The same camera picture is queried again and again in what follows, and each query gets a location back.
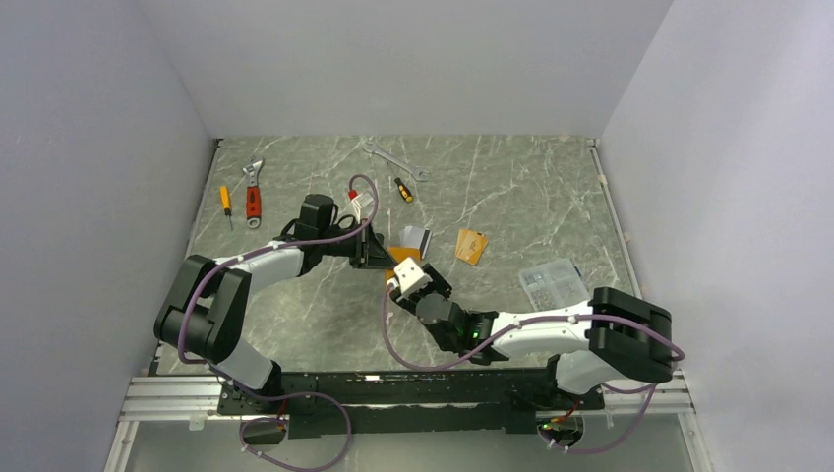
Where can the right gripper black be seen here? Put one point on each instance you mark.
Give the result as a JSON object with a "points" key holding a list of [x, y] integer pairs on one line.
{"points": [[438, 283]]}

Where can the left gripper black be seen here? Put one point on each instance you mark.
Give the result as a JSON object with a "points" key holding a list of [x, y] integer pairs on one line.
{"points": [[370, 253]]}

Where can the grey credit card stack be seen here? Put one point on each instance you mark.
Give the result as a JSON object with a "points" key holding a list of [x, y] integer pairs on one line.
{"points": [[415, 237]]}

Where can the orange leather card holder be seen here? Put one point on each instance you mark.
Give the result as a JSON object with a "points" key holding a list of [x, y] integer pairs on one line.
{"points": [[400, 254]]}

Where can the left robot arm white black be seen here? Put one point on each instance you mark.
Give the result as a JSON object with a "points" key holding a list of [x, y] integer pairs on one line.
{"points": [[204, 310]]}

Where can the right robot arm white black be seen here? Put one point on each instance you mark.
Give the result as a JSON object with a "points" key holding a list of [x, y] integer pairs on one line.
{"points": [[610, 337]]}

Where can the black yellow stubby screwdriver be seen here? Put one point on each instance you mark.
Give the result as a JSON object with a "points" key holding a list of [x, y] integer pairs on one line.
{"points": [[404, 192]]}

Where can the silver open-end wrench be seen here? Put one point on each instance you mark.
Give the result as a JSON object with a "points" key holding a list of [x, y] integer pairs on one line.
{"points": [[417, 173]]}

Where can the clear plastic screw box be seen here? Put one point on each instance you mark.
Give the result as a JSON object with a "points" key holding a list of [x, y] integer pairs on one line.
{"points": [[554, 285]]}

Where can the small yellow screwdriver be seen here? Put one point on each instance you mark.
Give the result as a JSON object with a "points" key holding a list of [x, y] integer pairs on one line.
{"points": [[227, 206]]}

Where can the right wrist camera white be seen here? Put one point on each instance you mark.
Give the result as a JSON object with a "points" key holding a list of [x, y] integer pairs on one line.
{"points": [[410, 277]]}

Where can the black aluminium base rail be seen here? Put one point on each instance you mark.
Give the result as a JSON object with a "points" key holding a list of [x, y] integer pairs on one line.
{"points": [[513, 401]]}

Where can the red handled adjustable wrench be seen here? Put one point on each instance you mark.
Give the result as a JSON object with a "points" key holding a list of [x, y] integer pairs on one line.
{"points": [[253, 203]]}

